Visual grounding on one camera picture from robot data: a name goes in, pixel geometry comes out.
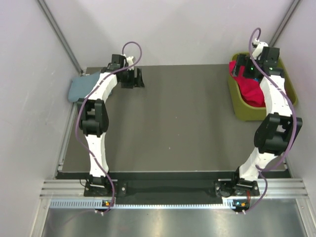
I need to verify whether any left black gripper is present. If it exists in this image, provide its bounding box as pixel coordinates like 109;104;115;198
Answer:
119;68;144;89

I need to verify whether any light blue t shirt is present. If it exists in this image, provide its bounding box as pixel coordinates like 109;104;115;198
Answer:
67;73;113;102

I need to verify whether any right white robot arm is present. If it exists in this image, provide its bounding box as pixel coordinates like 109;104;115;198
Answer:
230;46;303;196

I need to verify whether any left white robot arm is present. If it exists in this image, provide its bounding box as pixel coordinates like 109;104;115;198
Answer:
76;54;145;197

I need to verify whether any pink t shirt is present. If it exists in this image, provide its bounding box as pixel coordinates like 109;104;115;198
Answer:
229;60;265;108

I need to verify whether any olive green plastic bin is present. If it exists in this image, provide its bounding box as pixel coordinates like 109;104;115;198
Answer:
228;57;298;121

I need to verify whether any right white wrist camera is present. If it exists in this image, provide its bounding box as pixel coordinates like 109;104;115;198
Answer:
252;39;269;60

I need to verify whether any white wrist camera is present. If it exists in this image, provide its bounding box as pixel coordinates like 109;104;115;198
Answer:
252;39;269;60
124;56;135;70

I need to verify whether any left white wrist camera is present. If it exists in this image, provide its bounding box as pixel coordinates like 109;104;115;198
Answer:
124;56;135;70

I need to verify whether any right aluminium corner post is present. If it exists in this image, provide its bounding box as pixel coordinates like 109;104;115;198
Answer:
268;0;302;46

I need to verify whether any aluminium corner post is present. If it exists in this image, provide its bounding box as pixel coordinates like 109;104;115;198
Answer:
36;0;83;75
268;0;302;46

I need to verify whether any left aluminium corner post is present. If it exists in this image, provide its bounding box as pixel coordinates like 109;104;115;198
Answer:
36;0;83;75

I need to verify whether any aluminium front rail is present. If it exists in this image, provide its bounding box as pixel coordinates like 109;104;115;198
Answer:
40;178;308;199

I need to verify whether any white slotted cable duct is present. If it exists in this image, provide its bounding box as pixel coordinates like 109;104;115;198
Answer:
50;199;246;209

